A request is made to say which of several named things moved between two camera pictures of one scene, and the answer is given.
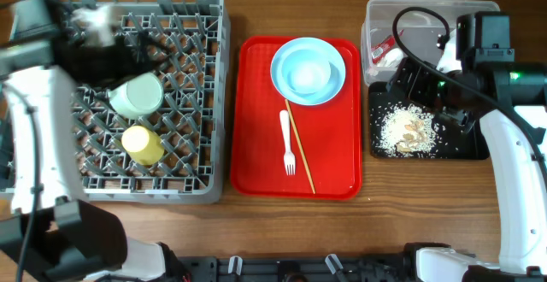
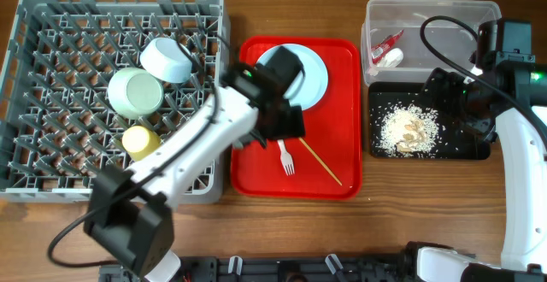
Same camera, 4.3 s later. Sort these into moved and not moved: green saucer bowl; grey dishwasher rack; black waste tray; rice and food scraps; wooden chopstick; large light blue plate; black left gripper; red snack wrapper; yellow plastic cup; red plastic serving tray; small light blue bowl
Moved: wooden chopstick; large light blue plate; black left gripper; small light blue bowl
Not moved: yellow plastic cup; red snack wrapper; grey dishwasher rack; red plastic serving tray; rice and food scraps; green saucer bowl; black waste tray
